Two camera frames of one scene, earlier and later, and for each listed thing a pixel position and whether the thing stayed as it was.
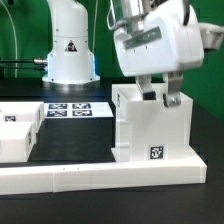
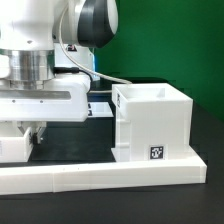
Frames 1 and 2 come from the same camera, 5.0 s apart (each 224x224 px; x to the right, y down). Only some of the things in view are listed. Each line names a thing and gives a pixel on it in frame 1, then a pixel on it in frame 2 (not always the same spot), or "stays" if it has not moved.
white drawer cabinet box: x=150 y=130 stays
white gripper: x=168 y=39 → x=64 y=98
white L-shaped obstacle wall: x=55 y=178 stays
